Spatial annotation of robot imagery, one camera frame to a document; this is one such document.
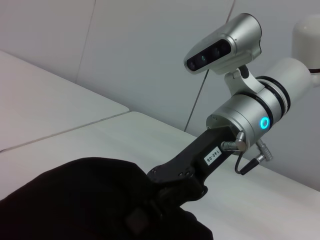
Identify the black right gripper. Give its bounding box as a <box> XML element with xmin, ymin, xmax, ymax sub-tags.
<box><xmin>146</xmin><ymin>125</ymin><xmax>238</xmax><ymax>209</ymax></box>

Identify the right gripper cable with connectors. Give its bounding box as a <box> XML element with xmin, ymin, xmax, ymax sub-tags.
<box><xmin>219</xmin><ymin>131</ymin><xmax>274</xmax><ymax>176</ymax></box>

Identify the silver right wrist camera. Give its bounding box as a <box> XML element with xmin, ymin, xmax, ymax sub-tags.
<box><xmin>183</xmin><ymin>13</ymin><xmax>266</xmax><ymax>96</ymax></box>

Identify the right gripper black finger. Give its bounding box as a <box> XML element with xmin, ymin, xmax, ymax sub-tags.
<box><xmin>124</xmin><ymin>189</ymin><xmax>181</xmax><ymax>235</ymax></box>

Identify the black t-shirt with white print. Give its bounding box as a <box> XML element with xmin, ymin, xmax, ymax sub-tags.
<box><xmin>0</xmin><ymin>156</ymin><xmax>215</xmax><ymax>240</ymax></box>

